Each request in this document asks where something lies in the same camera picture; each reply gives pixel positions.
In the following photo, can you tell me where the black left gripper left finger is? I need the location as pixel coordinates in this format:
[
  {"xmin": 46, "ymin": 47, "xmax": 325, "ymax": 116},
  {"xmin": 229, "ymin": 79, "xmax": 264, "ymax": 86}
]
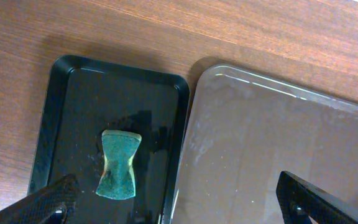
[{"xmin": 0, "ymin": 174, "xmax": 80, "ymax": 224}]

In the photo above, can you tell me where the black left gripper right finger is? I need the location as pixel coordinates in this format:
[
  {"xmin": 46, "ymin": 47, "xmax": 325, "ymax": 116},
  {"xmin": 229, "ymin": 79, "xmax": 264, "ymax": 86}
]
[{"xmin": 276, "ymin": 170, "xmax": 358, "ymax": 224}]

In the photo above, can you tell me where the green yellow sponge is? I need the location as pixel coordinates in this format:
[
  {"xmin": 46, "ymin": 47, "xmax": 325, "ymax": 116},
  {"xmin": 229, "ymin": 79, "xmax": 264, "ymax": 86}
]
[{"xmin": 96, "ymin": 130, "xmax": 142, "ymax": 200}]

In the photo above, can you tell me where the brown plastic tray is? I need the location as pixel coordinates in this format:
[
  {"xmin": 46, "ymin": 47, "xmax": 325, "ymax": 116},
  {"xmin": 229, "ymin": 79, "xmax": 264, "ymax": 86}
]
[{"xmin": 171, "ymin": 65, "xmax": 358, "ymax": 223}]

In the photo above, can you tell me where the black plastic tray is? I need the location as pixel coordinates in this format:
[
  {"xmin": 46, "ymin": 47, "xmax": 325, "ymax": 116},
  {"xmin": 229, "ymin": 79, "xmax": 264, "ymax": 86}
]
[{"xmin": 28, "ymin": 55, "xmax": 190, "ymax": 223}]

